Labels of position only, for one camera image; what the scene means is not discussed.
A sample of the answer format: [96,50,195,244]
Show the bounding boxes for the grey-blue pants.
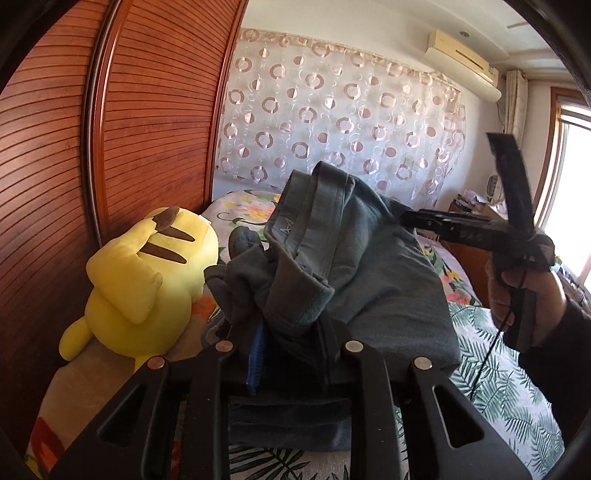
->
[203,161,462,454]

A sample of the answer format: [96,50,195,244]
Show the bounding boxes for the window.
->
[531,87,591,289]

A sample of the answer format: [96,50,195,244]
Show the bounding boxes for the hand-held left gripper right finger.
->
[323,340,533,480]

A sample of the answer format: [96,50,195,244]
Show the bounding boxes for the wooden louvered wardrobe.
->
[0,0,251,464]

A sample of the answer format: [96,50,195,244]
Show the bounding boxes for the yellow plush toy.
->
[59,206,221,376]

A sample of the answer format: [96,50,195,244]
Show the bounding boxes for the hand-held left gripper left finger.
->
[48,322,267,480]

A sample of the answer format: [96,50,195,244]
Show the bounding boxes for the beige window curtain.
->
[502,68,529,149]

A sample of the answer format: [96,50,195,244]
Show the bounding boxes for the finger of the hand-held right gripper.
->
[486,132,537,232]
[399,209,509,253]

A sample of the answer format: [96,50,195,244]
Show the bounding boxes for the person's right forearm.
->
[517,295,591,464]

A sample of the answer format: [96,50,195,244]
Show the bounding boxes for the white air conditioner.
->
[423,30,503,103]

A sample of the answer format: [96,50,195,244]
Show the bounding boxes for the person's right hand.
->
[486,258,568,347]

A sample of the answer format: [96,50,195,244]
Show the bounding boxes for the black cable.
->
[466,272,525,403]

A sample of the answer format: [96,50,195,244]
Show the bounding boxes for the circle patterned sheer curtain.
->
[213,28,468,209]

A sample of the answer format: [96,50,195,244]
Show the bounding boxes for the small fan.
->
[484,174,505,202]

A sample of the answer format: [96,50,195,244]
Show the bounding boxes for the wooden cabinet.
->
[444,202,509,308]

